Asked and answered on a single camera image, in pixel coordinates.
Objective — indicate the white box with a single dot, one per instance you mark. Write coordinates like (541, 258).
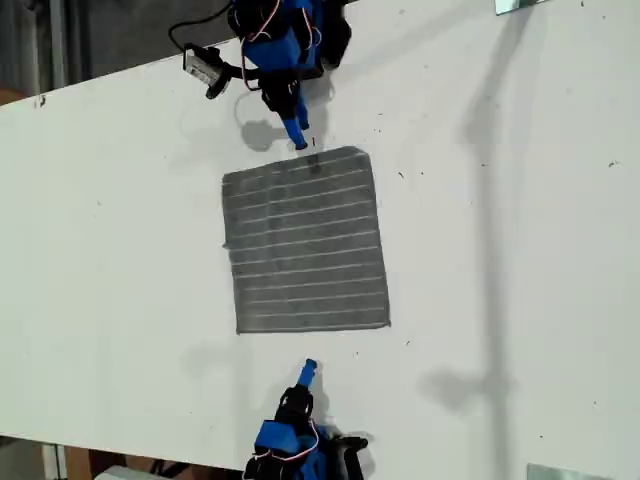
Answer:
(122, 473)

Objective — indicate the grey striped square towel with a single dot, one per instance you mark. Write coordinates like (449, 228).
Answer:
(305, 240)

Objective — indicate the black camera stalk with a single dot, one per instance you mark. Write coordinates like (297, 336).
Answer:
(231, 75)

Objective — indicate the black camera box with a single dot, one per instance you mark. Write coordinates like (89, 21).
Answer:
(200, 64)

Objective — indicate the shiny metal plate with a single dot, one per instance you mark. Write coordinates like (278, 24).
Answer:
(517, 5)

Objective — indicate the white table leg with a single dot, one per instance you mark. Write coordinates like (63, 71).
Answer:
(54, 461)

